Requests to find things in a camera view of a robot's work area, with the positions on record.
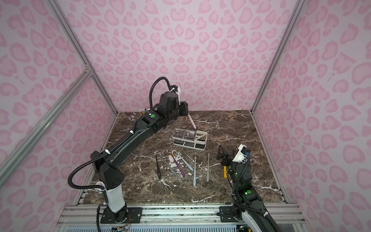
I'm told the cream toothbrush holder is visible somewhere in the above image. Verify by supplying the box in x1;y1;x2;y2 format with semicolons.
172;128;208;151

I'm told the light blue angled toothbrush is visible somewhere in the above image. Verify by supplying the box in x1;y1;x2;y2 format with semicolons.
174;150;194;171

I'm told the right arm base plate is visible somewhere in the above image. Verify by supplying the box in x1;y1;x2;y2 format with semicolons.
217;205;242;223

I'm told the yellow toothbrush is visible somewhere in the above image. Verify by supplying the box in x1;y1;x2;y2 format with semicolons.
224;166;228;179

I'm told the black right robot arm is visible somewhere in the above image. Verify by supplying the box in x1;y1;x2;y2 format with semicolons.
216;145;282;232

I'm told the aluminium front rail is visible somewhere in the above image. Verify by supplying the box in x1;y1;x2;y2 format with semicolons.
54;203;309;232

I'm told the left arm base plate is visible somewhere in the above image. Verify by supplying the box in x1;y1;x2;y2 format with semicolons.
100;207;143;224

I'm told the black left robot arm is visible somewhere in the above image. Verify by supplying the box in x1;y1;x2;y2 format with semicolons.
67;76;188;213

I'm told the bundle of coloured pencils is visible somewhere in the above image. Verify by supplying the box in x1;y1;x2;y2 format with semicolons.
132;108;146;118

